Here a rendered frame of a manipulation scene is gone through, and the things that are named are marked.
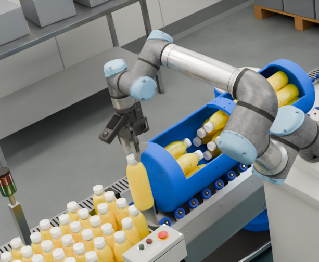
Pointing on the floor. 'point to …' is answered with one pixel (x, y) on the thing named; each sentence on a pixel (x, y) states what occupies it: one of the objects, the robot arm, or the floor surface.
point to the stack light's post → (21, 223)
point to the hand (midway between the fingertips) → (132, 158)
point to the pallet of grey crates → (298, 11)
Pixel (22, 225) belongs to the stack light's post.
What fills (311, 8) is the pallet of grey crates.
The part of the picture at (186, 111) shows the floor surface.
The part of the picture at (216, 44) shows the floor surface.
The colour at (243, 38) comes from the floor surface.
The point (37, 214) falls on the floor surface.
